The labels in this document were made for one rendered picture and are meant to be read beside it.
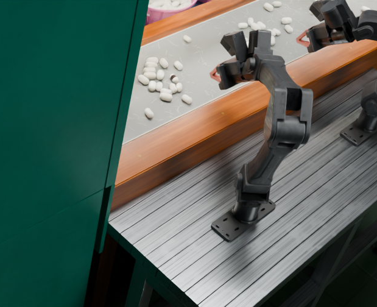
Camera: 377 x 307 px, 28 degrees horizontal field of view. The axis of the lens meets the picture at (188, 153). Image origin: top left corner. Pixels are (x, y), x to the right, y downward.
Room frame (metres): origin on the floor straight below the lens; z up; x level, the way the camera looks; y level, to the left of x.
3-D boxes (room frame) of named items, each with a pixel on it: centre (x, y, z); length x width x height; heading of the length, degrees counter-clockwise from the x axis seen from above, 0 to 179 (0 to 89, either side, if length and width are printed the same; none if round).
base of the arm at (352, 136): (1.89, -0.51, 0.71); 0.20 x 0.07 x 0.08; 147
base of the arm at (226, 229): (1.38, -0.19, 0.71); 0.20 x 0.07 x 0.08; 147
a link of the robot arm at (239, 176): (1.39, -0.18, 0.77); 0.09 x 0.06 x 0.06; 106
